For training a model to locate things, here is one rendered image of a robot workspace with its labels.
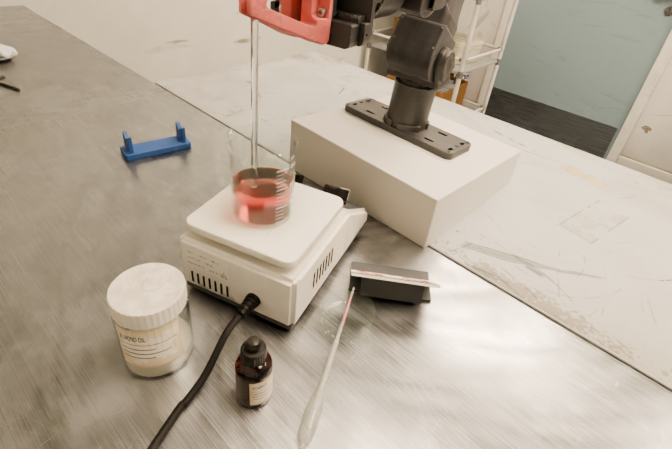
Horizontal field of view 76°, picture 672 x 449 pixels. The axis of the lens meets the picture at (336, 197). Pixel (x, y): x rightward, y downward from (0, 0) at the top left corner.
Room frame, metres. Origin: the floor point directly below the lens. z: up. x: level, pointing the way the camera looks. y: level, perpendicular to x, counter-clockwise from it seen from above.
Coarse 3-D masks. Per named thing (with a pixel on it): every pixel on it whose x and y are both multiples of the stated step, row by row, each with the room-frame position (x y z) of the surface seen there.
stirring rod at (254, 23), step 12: (252, 24) 0.33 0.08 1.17; (252, 36) 0.33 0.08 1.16; (252, 48) 0.33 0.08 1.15; (252, 60) 0.33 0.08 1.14; (252, 72) 0.33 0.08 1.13; (252, 84) 0.33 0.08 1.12; (252, 96) 0.33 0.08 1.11; (252, 108) 0.33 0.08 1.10; (252, 120) 0.33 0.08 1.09; (252, 132) 0.33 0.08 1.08; (252, 144) 0.33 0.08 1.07
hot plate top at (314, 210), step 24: (312, 192) 0.39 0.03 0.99; (192, 216) 0.32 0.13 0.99; (216, 216) 0.33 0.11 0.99; (312, 216) 0.35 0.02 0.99; (216, 240) 0.30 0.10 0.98; (240, 240) 0.30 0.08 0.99; (264, 240) 0.30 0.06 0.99; (288, 240) 0.31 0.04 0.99; (312, 240) 0.31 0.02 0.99; (288, 264) 0.28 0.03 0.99
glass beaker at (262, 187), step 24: (240, 144) 0.36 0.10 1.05; (264, 144) 0.37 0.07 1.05; (288, 144) 0.37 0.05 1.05; (240, 168) 0.32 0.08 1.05; (264, 168) 0.32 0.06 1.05; (288, 168) 0.33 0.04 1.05; (240, 192) 0.32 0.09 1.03; (264, 192) 0.32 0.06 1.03; (288, 192) 0.33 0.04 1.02; (240, 216) 0.32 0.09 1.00; (264, 216) 0.32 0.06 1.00; (288, 216) 0.33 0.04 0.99
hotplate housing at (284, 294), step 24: (336, 216) 0.38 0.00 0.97; (360, 216) 0.42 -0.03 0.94; (192, 240) 0.31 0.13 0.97; (336, 240) 0.35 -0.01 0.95; (192, 264) 0.31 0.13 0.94; (216, 264) 0.30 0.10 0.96; (240, 264) 0.29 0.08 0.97; (264, 264) 0.29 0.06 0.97; (312, 264) 0.30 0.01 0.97; (216, 288) 0.30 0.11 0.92; (240, 288) 0.29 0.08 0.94; (264, 288) 0.28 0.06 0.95; (288, 288) 0.27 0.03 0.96; (312, 288) 0.31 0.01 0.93; (240, 312) 0.26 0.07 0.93; (264, 312) 0.28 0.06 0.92; (288, 312) 0.27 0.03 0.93
